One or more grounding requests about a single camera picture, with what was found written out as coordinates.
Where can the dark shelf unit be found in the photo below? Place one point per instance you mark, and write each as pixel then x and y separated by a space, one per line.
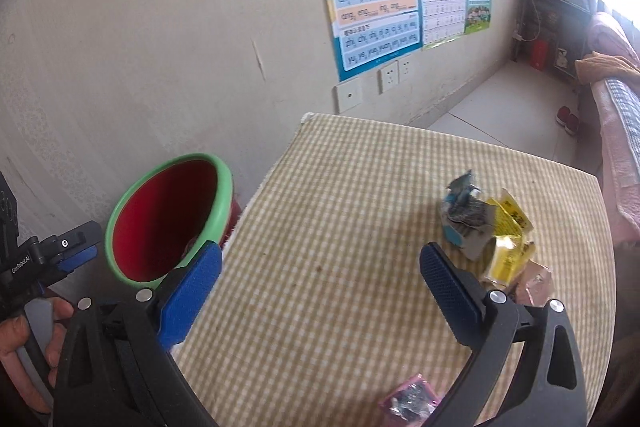
pixel 560 17

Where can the brown blanket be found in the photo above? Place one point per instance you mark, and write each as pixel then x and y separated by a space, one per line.
pixel 607 67

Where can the pink quilt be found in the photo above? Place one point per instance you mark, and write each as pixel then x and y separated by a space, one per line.
pixel 620 187

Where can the red bin with green rim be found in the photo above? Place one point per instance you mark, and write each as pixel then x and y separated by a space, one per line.
pixel 165 217

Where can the person's left hand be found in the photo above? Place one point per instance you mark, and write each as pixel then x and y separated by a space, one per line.
pixel 15 357

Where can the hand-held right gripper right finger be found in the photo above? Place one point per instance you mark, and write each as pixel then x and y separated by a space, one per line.
pixel 447 292

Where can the white wall socket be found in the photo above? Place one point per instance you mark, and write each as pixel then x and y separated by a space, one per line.
pixel 388 78
pixel 406 69

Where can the small pink snack wrapper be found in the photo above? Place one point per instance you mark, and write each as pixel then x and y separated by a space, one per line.
pixel 410 399

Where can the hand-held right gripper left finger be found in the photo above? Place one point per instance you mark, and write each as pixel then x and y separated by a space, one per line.
pixel 192 292

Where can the red box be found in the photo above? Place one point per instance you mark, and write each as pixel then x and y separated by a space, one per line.
pixel 539 54

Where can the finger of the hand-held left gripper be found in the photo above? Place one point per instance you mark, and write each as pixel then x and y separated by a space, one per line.
pixel 75 242

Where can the white wall plate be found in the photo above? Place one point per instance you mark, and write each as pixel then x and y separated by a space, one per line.
pixel 348 96

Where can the pink pillow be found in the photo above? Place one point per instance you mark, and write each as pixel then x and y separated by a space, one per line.
pixel 612 34

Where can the yellow crumpled snack wrapper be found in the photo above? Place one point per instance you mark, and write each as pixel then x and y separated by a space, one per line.
pixel 507 257

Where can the silver grey snack wrapper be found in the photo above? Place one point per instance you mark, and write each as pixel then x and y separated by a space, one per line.
pixel 465 212

